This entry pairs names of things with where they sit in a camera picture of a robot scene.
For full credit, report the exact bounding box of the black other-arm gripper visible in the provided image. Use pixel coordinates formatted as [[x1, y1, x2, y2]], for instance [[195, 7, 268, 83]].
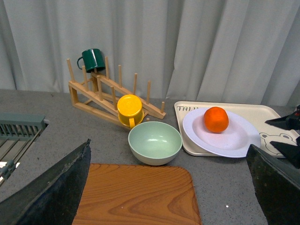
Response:
[[246, 105, 300, 225]]

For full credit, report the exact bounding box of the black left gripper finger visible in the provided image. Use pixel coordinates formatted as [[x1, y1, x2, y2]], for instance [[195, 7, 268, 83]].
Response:
[[0, 140, 91, 225]]

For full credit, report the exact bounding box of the white round plate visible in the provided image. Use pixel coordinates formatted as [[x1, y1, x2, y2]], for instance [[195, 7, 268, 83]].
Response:
[[183, 108, 261, 158]]

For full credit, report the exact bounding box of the orange mandarin fruit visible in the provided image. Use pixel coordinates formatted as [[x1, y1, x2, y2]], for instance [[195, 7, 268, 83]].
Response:
[[203, 107, 229, 133]]

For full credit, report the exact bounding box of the beige bear tray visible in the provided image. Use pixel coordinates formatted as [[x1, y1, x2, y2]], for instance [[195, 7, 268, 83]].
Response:
[[174, 101, 299, 158]]

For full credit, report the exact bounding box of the wooden cutting board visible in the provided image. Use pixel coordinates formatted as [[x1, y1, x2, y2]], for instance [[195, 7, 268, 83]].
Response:
[[73, 164, 202, 225]]

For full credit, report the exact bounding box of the grey-green dish drainer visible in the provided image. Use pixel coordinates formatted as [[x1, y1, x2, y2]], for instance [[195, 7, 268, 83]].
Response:
[[0, 112, 47, 185]]

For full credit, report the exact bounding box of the wooden dish rack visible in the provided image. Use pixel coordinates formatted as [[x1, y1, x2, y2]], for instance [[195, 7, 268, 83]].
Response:
[[67, 59, 166, 129]]

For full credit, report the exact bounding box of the light green bowl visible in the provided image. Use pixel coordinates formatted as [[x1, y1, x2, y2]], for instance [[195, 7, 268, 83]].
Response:
[[128, 121, 183, 165]]

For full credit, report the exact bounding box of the yellow mug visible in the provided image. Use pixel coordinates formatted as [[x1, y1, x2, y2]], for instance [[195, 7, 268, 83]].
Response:
[[117, 94, 144, 129]]

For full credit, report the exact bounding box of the grey curtain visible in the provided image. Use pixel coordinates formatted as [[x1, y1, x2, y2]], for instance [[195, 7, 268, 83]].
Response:
[[0, 0, 300, 106]]

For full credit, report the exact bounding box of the dark green mug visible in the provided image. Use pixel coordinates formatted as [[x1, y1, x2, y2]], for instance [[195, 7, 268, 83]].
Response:
[[77, 48, 105, 73]]

